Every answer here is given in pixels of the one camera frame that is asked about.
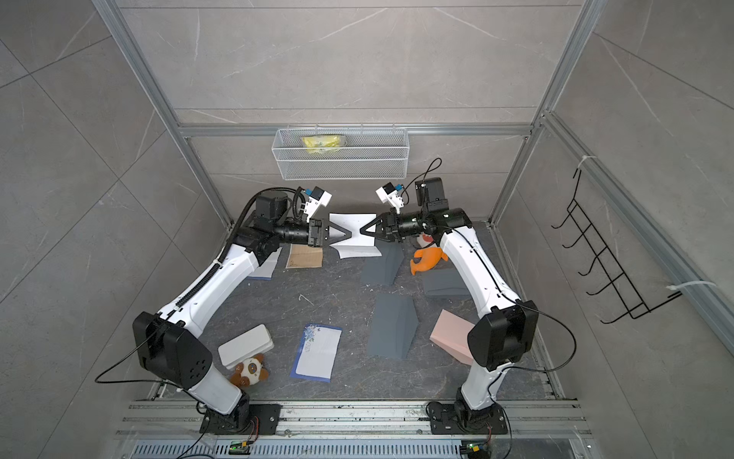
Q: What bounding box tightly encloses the cream letter paper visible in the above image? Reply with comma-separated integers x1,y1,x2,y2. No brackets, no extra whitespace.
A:
286,245,323,269

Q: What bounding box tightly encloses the grey envelope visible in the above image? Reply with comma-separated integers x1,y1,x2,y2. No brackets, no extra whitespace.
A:
367,293,419,360
421,269,471,298
361,240,404,286

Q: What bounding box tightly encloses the pink envelope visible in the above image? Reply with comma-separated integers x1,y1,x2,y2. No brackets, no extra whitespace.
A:
430,310,474,365

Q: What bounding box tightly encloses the blue bordered letter paper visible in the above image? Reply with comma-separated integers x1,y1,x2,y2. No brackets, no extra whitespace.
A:
248,248,282,280

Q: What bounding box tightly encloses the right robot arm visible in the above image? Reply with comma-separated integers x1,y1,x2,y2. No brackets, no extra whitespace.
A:
359,174,544,434

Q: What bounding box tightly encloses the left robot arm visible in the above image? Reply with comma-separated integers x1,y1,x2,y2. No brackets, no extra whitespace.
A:
132,187,332,416

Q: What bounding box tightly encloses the orange shark plush toy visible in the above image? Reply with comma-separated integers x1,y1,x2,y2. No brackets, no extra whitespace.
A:
410,233,449,275

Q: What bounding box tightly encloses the yellow packet in basket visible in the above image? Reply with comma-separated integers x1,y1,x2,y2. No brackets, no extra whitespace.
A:
301,135,347,155

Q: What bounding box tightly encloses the white rectangular box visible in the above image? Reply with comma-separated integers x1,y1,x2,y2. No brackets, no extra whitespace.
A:
218,324,274,370

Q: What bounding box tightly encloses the brown panda plush toy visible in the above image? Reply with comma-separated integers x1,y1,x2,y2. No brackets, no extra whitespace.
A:
229,354,270,388

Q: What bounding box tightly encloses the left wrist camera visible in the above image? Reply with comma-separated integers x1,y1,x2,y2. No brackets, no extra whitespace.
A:
302,187,333,223

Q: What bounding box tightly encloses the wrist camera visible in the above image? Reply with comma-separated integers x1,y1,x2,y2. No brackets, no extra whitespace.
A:
376,182,404,214
302,187,333,223

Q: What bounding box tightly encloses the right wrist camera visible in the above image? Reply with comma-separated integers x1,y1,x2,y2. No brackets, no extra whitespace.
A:
376,182,404,214

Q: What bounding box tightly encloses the white wire mesh basket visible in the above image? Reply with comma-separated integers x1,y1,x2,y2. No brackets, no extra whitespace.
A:
271,127,410,181

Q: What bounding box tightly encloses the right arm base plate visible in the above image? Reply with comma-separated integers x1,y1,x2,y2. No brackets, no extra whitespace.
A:
424,400,510,435

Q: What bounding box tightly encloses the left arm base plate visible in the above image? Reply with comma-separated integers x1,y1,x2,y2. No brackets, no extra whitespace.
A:
199,403,282,435

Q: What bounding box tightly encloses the aluminium rail base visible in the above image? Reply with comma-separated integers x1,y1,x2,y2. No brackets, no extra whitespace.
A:
103,400,601,458

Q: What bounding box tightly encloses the black wire hook rack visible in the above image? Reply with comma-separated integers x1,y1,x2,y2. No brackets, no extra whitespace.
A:
552,169,682,325

